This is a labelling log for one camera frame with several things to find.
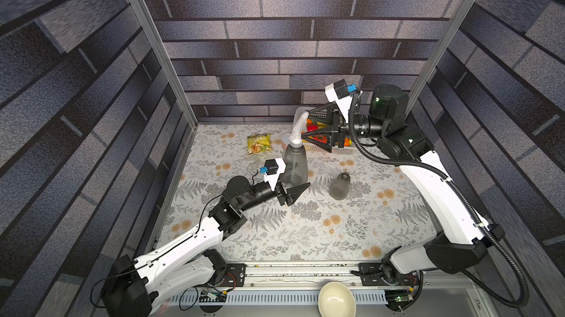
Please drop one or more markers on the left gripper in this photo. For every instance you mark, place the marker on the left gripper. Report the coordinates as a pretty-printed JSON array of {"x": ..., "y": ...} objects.
[{"x": 290, "y": 196}]

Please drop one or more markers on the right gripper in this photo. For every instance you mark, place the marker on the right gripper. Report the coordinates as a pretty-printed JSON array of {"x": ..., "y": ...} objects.
[{"x": 338, "y": 125}]

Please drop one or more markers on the grey translucent spray bottle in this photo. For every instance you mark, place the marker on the grey translucent spray bottle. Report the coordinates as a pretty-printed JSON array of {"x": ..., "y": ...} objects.
[
  {"x": 296, "y": 166},
  {"x": 340, "y": 186}
]

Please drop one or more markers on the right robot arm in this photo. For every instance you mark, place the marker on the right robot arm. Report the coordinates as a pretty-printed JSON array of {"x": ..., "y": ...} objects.
[{"x": 382, "y": 136}]

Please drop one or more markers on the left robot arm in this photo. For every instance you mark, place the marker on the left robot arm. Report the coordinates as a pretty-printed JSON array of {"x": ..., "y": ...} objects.
[{"x": 139, "y": 286}]

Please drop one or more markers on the tin can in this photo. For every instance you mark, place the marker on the tin can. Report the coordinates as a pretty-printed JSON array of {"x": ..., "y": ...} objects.
[{"x": 285, "y": 139}]

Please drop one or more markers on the yellow snack bag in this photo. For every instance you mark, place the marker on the yellow snack bag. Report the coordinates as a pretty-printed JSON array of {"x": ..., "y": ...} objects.
[{"x": 257, "y": 144}]

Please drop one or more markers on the cream ceramic bowl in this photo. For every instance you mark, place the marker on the cream ceramic bowl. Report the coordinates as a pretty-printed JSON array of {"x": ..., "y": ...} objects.
[{"x": 336, "y": 300}]

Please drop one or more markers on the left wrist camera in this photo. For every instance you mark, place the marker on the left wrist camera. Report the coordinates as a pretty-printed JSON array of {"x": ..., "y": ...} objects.
[{"x": 272, "y": 170}]

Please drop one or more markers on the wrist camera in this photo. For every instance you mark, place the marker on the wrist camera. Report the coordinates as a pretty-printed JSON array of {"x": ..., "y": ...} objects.
[
  {"x": 341, "y": 94},
  {"x": 272, "y": 170}
]

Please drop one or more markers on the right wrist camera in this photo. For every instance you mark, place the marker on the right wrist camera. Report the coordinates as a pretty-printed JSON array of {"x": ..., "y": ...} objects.
[{"x": 341, "y": 94}]

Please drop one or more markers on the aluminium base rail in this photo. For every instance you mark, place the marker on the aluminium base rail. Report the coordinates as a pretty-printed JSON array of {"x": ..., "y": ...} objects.
[{"x": 277, "y": 284}]

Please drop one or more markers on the right aluminium frame post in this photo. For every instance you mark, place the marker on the right aluminium frame post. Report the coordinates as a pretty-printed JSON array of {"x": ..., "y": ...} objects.
[{"x": 440, "y": 48}]

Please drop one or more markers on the aluminium frame post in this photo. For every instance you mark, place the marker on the aluminium frame post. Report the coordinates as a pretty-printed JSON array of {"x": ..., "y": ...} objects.
[
  {"x": 147, "y": 24},
  {"x": 440, "y": 48}
]

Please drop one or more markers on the left aluminium frame post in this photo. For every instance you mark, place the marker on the left aluminium frame post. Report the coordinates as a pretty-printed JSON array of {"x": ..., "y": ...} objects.
[{"x": 147, "y": 24}]

